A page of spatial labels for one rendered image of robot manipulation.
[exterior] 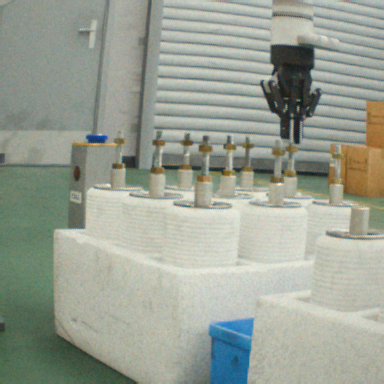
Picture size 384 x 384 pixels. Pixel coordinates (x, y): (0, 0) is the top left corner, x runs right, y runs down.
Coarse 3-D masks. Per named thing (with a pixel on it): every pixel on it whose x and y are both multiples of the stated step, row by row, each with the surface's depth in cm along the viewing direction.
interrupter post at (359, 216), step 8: (352, 208) 87; (360, 208) 87; (368, 208) 87; (352, 216) 87; (360, 216) 87; (368, 216) 87; (352, 224) 87; (360, 224) 87; (352, 232) 87; (360, 232) 87
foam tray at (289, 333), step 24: (264, 312) 89; (288, 312) 86; (312, 312) 83; (336, 312) 82; (360, 312) 82; (264, 336) 89; (288, 336) 86; (312, 336) 82; (336, 336) 79; (360, 336) 76; (264, 360) 89; (288, 360) 85; (312, 360) 82; (336, 360) 78; (360, 360) 75
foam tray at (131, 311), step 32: (64, 256) 132; (96, 256) 122; (128, 256) 114; (160, 256) 117; (64, 288) 133; (96, 288) 123; (128, 288) 114; (160, 288) 107; (192, 288) 105; (224, 288) 107; (256, 288) 110; (288, 288) 113; (64, 320) 134; (96, 320) 123; (128, 320) 114; (160, 320) 107; (192, 320) 105; (224, 320) 108; (96, 352) 124; (128, 352) 115; (160, 352) 107; (192, 352) 106
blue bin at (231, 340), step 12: (216, 324) 104; (228, 324) 105; (240, 324) 106; (252, 324) 107; (216, 336) 101; (228, 336) 99; (240, 336) 97; (216, 348) 102; (228, 348) 100; (240, 348) 97; (216, 360) 102; (228, 360) 100; (240, 360) 97; (216, 372) 102; (228, 372) 100; (240, 372) 98
